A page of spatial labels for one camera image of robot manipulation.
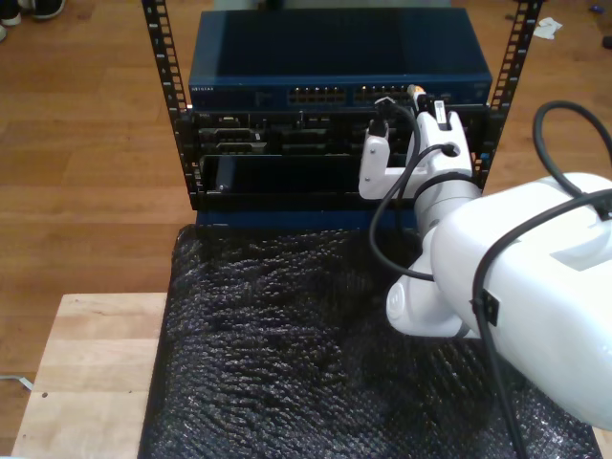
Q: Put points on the crumpled white paper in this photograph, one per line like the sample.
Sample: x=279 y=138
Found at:
x=547 y=28

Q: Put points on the black rack server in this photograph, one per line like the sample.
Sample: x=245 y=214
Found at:
x=287 y=134

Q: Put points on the black empty rack chassis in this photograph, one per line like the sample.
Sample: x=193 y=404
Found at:
x=287 y=201

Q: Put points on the small dark floor object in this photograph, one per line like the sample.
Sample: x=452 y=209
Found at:
x=607 y=43

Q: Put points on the black bubble wrap mat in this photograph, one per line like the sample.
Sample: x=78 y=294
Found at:
x=263 y=382

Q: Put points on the person's dark shoe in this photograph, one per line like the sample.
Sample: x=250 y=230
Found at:
x=48 y=9

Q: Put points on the person's white shoe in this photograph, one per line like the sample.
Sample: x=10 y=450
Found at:
x=10 y=20
x=2 y=33

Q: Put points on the thin grey strip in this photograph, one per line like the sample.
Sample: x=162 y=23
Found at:
x=14 y=378

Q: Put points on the black perforated rack post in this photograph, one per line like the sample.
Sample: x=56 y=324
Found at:
x=184 y=134
x=495 y=122

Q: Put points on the blue network switch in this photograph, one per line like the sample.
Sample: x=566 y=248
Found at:
x=311 y=48

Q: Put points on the blue rack base plate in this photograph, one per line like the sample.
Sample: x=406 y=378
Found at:
x=287 y=220

